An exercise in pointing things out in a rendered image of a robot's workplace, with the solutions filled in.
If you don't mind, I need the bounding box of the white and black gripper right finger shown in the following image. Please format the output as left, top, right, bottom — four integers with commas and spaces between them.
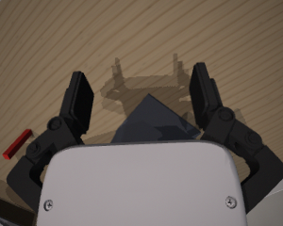
189, 62, 283, 215

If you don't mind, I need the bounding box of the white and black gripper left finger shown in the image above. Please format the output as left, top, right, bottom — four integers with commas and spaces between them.
7, 71, 94, 214

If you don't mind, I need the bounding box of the dark grey sloped panel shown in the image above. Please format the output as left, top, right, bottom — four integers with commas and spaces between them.
110, 93, 201, 143

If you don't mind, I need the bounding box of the red rectangular peg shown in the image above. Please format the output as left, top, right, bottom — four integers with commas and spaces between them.
3, 129, 33, 160

